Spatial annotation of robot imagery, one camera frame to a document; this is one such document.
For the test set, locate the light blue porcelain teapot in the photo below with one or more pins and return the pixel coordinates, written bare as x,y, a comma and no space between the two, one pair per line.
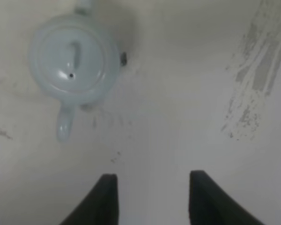
74,59

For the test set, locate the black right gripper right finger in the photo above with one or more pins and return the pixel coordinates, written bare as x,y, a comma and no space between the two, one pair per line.
211,205

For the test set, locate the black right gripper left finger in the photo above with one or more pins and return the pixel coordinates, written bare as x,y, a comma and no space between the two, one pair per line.
100,206

